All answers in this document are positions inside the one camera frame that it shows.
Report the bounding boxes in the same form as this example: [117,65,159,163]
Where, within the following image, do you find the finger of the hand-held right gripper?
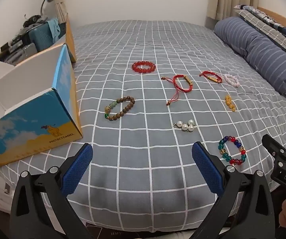
[262,134,286,166]

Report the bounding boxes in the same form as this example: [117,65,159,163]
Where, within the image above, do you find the grey suitcase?
[0,43,37,64]

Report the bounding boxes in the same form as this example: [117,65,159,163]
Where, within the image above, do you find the blue striped bolster pillow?
[213,17,286,98]

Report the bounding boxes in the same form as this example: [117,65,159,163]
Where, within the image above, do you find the pink bead bracelet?
[224,74,240,87]

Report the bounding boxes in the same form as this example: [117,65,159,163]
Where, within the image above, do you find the teal suitcase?
[28,24,66,53]

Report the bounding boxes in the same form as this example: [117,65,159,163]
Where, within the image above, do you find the stack of dark boxes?
[0,27,30,53]

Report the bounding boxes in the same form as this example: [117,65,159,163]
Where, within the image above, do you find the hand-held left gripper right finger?
[192,141,279,239]

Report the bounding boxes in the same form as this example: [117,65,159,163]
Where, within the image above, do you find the white pearl earrings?
[171,119,196,132]

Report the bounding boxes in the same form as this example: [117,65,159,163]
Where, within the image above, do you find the brown wooden bead bracelet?
[104,96,135,122]

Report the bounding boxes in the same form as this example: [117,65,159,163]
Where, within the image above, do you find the multicolour glass bead bracelet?
[218,136,247,165]

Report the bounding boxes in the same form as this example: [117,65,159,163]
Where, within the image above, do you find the blue and yellow cardboard box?
[0,12,83,167]

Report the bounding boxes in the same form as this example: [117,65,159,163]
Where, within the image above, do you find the teal cloth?
[47,18,61,41]

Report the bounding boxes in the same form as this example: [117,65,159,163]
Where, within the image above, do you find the black clutter pile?
[23,15,47,28]

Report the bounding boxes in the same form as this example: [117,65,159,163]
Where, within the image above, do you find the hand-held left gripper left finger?
[10,143,101,239]

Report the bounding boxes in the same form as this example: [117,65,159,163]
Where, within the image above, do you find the red string bracelet long tassel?
[161,74,193,106]

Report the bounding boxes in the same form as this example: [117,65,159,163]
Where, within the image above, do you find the yellow amber bead bracelet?
[224,94,237,112]

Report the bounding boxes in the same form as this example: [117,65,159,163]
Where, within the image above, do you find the narrow beige curtain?
[55,1,67,25]

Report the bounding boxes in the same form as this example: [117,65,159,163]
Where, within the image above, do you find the red string bracelet gold charm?
[199,71,222,83]

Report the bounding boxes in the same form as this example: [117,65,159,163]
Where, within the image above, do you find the grey checked pillow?
[234,4,286,56]

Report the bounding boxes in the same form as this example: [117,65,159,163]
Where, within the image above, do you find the wooden headboard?
[258,6,286,29]

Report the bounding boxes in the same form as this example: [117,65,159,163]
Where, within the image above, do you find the red bead bracelet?
[132,60,156,74]

